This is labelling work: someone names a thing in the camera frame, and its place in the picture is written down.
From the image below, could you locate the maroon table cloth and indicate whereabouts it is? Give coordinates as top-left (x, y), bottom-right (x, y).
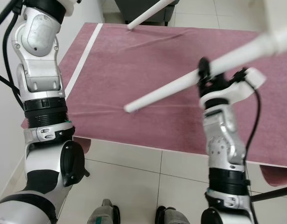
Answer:
top-left (22, 22), bottom-right (287, 187)

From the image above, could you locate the dark grey armchair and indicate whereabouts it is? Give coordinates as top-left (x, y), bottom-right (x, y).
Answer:
top-left (114, 0), bottom-right (179, 26)

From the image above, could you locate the grey robot right foot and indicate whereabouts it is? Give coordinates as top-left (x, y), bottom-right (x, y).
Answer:
top-left (155, 205), bottom-right (188, 224)

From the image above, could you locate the grey robot foot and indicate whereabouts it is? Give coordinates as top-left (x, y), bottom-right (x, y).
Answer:
top-left (87, 198), bottom-right (120, 224)
top-left (155, 205), bottom-right (188, 224)

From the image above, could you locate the grey robot left foot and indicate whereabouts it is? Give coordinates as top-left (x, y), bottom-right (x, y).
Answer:
top-left (87, 198), bottom-right (120, 224)

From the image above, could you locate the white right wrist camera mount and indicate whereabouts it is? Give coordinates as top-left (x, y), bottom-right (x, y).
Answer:
top-left (199, 68), bottom-right (266, 111)

